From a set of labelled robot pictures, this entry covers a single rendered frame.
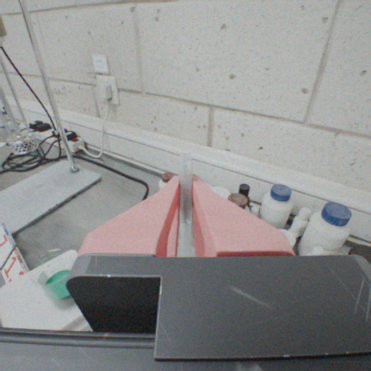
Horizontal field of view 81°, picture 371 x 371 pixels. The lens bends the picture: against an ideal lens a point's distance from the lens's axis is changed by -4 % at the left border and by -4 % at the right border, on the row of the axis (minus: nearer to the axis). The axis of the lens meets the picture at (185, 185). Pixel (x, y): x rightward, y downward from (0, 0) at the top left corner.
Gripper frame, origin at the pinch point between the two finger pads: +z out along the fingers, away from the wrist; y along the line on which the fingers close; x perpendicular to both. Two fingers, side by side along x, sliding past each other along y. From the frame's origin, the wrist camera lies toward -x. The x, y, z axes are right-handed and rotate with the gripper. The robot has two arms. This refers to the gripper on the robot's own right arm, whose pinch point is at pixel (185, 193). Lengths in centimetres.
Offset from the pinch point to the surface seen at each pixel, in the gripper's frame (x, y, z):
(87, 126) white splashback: 22, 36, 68
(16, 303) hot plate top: 23.6, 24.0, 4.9
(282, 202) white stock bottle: 22.8, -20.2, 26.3
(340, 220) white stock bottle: 19.9, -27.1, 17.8
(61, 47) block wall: -3, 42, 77
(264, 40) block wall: -5.4, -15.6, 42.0
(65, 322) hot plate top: 23.7, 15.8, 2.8
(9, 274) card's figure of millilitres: 30.7, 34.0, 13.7
